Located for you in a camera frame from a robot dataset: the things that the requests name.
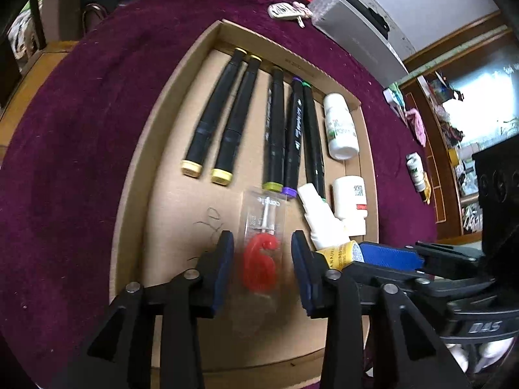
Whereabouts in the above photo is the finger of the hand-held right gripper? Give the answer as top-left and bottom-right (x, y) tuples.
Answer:
(352, 242), (426, 272)
(344, 265), (431, 289)

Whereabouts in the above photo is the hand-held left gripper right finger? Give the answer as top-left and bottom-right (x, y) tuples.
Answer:
(291, 229), (471, 389)

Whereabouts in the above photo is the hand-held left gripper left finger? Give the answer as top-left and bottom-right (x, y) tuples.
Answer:
(53, 230), (236, 389)

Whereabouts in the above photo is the red number candle packet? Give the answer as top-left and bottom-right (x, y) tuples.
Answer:
(232, 187), (288, 335)

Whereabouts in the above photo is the yellow labelled tube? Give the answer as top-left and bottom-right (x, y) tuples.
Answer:
(316, 240), (363, 271)

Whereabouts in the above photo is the white spray bottle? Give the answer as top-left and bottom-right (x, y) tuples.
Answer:
(297, 183), (350, 249)

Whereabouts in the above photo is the white bottle red label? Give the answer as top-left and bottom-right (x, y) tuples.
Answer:
(332, 175), (369, 236)

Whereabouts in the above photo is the cardboard tray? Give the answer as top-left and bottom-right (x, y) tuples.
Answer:
(109, 18), (380, 373)

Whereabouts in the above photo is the purple-capped black marker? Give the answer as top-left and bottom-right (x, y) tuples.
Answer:
(282, 76), (306, 200)

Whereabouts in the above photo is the olive-capped black marker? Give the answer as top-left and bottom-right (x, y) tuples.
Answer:
(262, 65), (286, 194)

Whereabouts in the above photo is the yellow-capped black marker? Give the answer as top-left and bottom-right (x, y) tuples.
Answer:
(210, 54), (262, 185)
(181, 47), (248, 178)

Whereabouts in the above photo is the person's right hand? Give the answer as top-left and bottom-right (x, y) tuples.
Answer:
(443, 339), (512, 374)

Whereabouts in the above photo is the black thread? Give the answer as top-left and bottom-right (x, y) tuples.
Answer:
(190, 207), (224, 265)

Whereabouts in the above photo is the small white bottle green label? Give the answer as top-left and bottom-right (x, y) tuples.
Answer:
(406, 152), (431, 204)

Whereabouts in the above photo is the green-capped black marker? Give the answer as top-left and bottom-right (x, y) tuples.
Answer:
(302, 82), (327, 204)

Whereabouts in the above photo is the pink cloth item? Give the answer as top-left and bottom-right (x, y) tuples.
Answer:
(404, 107), (427, 147)

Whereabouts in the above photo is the wooden cabinet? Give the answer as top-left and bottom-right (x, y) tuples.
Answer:
(399, 11), (519, 236)

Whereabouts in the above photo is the maroon tablecloth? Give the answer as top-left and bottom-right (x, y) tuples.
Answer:
(0, 0), (441, 389)

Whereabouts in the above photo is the grey case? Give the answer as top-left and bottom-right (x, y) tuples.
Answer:
(311, 0), (411, 87)

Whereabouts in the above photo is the white keychain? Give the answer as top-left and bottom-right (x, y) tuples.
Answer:
(268, 2), (314, 29)

